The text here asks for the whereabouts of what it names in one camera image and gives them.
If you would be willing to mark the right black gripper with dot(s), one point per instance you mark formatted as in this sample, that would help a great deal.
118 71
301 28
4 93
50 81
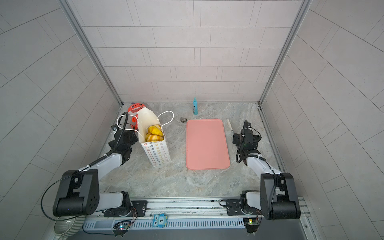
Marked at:
239 137

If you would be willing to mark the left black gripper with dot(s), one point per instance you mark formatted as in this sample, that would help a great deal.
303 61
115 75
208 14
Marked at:
131 138

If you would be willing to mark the braided orange pretzel bread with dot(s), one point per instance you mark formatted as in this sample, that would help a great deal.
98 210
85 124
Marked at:
153 138

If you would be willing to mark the white food tongs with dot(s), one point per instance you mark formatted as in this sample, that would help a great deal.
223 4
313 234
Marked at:
230 126

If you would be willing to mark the orange half-round bread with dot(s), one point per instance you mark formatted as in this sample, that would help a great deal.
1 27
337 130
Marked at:
156 130

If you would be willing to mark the white paper bag with print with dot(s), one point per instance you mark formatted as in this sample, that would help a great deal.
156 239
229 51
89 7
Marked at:
157 152

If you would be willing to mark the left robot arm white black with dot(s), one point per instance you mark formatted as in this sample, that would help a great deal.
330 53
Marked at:
79 191

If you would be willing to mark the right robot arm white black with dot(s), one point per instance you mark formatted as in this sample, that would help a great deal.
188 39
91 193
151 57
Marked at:
277 198

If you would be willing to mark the red shark plush toy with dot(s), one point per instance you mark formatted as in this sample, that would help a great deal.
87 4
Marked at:
133 110

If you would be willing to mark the pink tray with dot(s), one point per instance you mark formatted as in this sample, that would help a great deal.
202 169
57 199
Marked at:
206 145

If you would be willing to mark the teal small bottle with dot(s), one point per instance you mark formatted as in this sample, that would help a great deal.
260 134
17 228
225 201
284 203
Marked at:
195 106

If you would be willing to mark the right circuit board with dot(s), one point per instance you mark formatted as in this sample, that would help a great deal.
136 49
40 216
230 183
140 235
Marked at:
251 225

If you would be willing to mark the circuit board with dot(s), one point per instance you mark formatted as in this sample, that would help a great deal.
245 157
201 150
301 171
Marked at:
251 225
122 226

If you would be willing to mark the left circuit board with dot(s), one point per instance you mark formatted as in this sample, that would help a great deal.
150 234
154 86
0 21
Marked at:
122 226

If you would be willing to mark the blue owl tag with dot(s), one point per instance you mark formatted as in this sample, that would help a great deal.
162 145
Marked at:
160 220

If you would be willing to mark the ribbed ceramic bowl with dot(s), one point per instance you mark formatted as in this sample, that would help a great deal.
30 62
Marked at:
67 228

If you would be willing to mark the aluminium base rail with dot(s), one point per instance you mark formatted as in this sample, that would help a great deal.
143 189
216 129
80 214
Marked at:
183 213

